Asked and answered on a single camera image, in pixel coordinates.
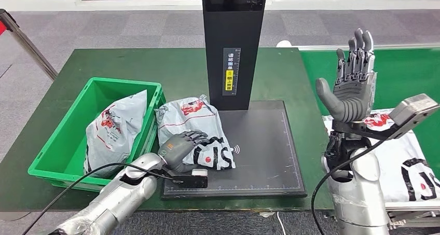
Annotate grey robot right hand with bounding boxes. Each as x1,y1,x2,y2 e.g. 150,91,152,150
315,28,377,123

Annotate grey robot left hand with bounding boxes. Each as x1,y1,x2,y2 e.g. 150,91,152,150
158,130,209,174

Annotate grey poly mailer parcel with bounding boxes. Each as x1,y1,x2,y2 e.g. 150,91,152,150
155,95,237,171
83,90,148,178
323,109,440,203

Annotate green conveyor belt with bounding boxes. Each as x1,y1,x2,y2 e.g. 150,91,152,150
300,48,440,179

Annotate black inbound scanning machine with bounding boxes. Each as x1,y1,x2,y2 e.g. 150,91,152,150
161,0,308,200

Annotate green plastic crate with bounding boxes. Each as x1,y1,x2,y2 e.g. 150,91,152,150
27,77,167,193

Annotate metal barrier pole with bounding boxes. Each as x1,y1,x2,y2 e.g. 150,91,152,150
0,9,59,81

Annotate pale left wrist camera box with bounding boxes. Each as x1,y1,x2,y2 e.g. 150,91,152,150
172,169,209,189

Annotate black right camera cable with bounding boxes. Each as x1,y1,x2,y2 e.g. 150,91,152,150
311,137,389,235

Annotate thin white cable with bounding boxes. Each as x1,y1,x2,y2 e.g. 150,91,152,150
276,213,286,235

